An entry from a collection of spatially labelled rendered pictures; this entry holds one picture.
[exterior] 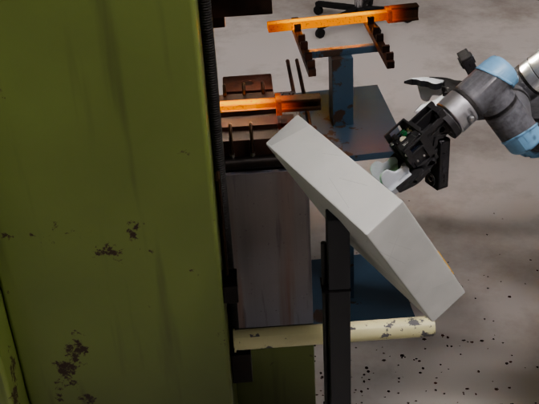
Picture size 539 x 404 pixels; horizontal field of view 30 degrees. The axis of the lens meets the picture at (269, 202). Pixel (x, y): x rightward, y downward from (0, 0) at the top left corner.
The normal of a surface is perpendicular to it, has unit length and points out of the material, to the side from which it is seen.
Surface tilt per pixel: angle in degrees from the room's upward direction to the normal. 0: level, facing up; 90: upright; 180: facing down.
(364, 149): 0
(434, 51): 0
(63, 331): 90
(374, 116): 0
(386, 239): 90
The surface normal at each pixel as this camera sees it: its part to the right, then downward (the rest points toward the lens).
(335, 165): -0.48, -0.57
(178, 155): 0.05, 0.55
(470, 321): -0.05, -0.83
